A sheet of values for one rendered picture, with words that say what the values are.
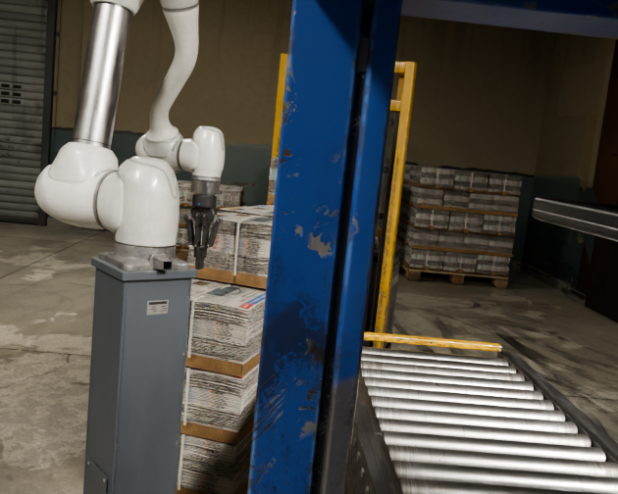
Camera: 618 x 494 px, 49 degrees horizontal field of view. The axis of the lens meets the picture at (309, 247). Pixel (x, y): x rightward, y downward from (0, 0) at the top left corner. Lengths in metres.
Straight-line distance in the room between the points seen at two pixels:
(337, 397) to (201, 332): 1.68
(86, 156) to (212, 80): 7.43
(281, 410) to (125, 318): 1.20
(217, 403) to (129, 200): 0.82
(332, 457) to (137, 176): 1.25
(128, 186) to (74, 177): 0.16
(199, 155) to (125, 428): 0.83
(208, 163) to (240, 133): 7.05
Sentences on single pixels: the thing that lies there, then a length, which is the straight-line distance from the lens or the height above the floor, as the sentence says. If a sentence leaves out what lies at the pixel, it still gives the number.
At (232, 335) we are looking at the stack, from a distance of 2.16.
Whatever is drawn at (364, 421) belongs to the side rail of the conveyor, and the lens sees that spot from 1.42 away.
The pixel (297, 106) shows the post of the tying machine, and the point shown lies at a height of 1.36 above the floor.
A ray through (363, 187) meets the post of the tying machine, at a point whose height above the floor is 1.31.
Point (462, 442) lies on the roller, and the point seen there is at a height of 0.80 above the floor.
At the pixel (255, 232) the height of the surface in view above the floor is 1.03.
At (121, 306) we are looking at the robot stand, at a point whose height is 0.91.
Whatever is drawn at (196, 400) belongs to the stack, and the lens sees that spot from 2.28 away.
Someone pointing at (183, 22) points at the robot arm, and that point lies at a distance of 1.93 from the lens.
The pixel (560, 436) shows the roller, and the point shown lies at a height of 0.80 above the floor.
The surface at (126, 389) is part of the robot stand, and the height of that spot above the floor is 0.70.
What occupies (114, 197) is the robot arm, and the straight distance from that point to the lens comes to 1.75.
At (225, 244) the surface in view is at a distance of 2.44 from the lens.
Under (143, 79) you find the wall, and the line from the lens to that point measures 9.35.
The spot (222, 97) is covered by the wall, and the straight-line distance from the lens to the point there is 9.18.
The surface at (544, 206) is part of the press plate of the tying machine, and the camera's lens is 0.53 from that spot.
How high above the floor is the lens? 1.33
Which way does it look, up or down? 8 degrees down
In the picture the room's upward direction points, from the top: 6 degrees clockwise
